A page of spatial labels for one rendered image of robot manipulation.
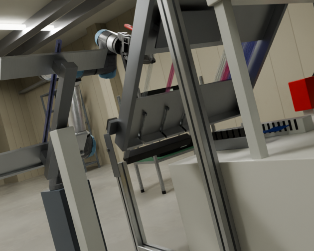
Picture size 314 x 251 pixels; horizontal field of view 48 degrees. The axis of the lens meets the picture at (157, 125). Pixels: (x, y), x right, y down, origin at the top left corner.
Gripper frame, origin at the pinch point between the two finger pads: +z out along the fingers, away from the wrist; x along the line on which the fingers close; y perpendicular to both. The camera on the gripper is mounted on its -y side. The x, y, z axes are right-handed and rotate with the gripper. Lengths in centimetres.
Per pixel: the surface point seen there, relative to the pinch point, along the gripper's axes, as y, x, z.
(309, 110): -33, 94, 14
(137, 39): 10.4, -10.0, 6.0
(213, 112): -30, 42, -5
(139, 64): 2.1, -9.3, 6.6
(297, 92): -25, 90, 7
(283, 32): -49, 375, -192
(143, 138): -32.3, 1.2, -4.0
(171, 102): -18.5, 13.1, -2.3
